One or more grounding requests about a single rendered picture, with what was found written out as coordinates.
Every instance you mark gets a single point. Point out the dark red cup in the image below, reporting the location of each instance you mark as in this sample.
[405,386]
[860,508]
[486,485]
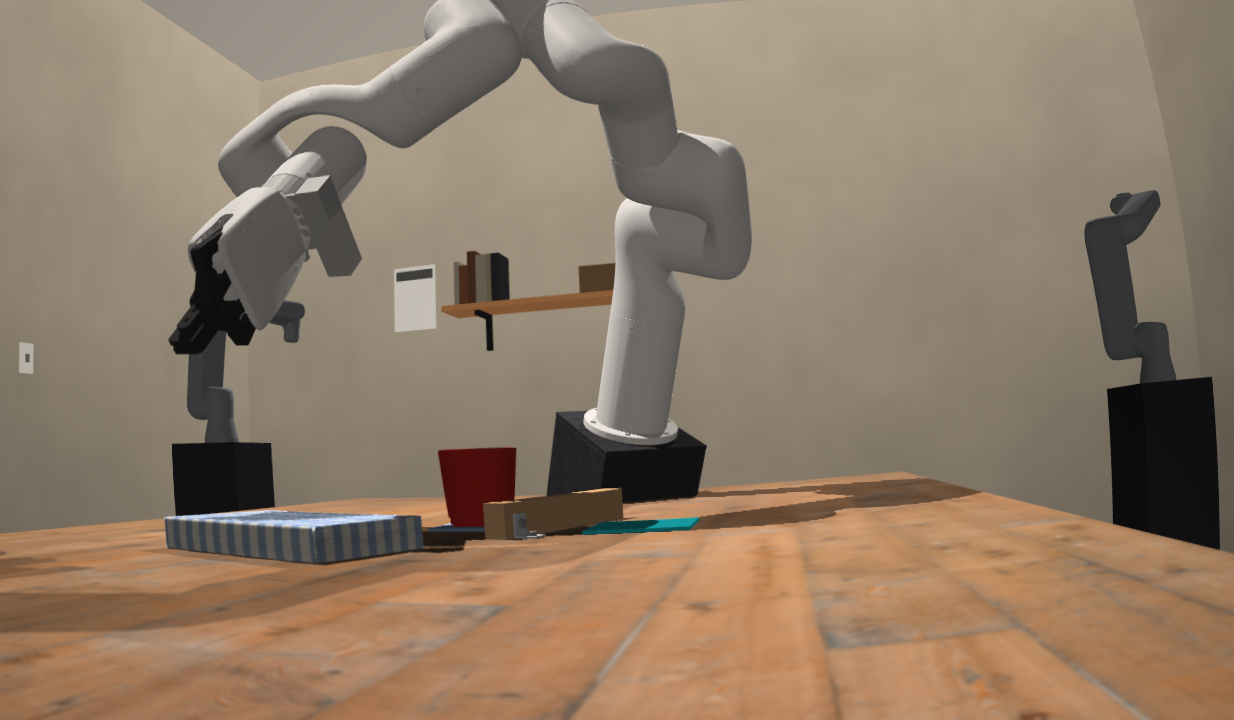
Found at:
[472,477]

